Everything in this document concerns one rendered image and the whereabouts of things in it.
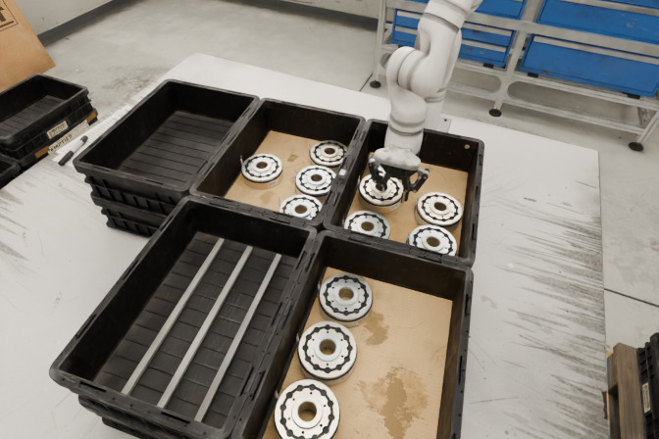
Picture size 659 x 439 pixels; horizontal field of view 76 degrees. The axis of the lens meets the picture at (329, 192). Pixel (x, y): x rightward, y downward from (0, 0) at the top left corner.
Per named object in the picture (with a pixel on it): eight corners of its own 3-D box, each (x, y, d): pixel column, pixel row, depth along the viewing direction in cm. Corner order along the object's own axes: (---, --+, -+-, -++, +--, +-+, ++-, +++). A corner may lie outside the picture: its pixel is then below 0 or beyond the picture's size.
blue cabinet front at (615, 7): (518, 69, 255) (555, -31, 215) (652, 97, 235) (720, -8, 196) (517, 71, 253) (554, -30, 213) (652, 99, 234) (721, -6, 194)
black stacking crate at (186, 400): (197, 230, 98) (186, 196, 90) (318, 264, 92) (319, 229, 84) (76, 403, 71) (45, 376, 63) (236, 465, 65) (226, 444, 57)
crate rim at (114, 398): (187, 201, 91) (185, 193, 90) (320, 235, 85) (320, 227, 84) (49, 381, 64) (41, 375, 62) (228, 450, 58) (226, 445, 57)
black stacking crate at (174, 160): (177, 112, 131) (167, 79, 123) (265, 131, 125) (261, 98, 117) (88, 199, 104) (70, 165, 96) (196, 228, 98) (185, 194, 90)
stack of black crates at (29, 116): (77, 150, 220) (37, 72, 188) (124, 167, 212) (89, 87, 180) (9, 201, 193) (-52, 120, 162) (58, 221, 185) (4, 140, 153)
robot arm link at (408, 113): (375, 121, 86) (409, 140, 82) (382, 49, 75) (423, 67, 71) (396, 108, 90) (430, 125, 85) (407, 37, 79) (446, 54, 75)
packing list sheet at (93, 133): (123, 104, 153) (122, 103, 152) (175, 120, 147) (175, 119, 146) (46, 158, 131) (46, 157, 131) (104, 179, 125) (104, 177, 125)
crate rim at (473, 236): (367, 123, 113) (368, 117, 111) (482, 147, 107) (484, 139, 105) (320, 235, 85) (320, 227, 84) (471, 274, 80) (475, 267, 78)
